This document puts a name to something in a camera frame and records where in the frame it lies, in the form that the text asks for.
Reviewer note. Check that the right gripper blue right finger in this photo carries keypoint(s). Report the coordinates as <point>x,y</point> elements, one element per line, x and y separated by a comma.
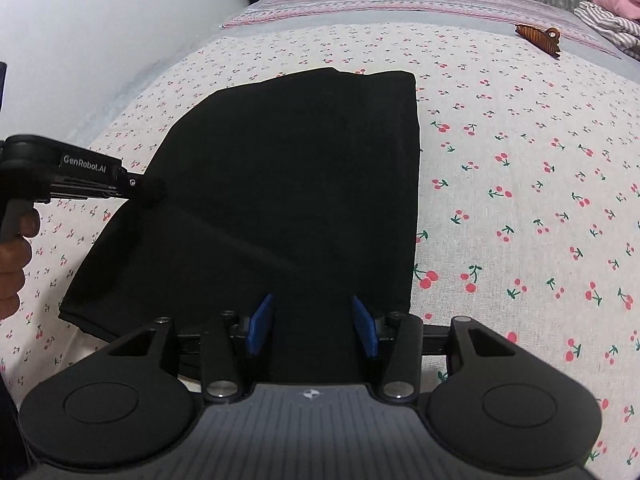
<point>392,343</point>

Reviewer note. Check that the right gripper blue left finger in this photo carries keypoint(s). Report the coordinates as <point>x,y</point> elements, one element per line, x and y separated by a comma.
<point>230,344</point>

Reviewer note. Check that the black pants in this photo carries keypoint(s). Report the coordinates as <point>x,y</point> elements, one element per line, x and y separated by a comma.
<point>301,190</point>

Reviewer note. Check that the person left hand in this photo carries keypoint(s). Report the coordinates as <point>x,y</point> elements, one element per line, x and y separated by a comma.
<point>14,256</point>

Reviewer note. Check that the brown hair claw clip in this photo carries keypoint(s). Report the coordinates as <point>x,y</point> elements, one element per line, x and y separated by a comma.
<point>546,40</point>

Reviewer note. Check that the pink striped blanket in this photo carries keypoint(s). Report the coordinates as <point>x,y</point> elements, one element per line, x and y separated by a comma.
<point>510,12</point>

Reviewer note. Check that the striped folded cloth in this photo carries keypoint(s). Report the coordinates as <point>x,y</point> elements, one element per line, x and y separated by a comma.
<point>623,33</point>

